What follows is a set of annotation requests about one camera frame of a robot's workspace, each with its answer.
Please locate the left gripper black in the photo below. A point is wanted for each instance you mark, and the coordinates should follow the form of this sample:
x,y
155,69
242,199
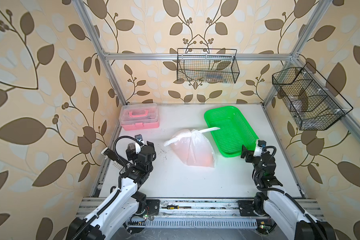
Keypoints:
x,y
130,154

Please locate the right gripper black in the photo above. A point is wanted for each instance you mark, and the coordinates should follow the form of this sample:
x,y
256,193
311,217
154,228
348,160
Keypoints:
x,y
244,152

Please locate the white printed plastic bag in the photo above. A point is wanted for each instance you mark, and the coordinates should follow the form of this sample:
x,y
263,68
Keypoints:
x,y
193,148

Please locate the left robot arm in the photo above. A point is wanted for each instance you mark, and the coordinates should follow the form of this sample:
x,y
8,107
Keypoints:
x,y
125,201

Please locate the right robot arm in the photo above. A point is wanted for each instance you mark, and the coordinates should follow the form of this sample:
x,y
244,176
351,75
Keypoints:
x,y
273,200

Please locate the green plastic basket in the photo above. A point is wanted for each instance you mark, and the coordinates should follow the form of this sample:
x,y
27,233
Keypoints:
x,y
233,133

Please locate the pink transparent storage box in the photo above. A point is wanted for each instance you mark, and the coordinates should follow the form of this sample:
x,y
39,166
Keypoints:
x,y
139,117

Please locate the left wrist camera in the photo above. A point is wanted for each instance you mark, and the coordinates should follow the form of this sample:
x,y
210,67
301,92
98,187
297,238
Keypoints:
x,y
139,144

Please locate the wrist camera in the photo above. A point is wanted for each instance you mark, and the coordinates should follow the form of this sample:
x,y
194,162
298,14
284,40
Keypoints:
x,y
139,144
260,144

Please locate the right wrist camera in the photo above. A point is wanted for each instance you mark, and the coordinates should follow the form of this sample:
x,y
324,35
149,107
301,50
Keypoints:
x,y
260,144

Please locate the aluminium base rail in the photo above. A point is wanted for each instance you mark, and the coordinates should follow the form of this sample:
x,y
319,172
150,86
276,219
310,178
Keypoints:
x,y
204,214

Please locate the screwdriver on rail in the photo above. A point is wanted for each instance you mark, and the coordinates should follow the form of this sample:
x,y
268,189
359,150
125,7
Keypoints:
x,y
176,207

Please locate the black wire basket right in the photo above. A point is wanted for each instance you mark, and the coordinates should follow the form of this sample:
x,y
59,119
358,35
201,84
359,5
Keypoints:
x,y
314,103

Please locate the black wire basket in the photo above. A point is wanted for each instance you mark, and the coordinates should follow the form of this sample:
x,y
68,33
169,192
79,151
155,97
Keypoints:
x,y
314,103
207,65

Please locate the black wire basket back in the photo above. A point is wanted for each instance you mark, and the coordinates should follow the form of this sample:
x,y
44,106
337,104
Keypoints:
x,y
207,65

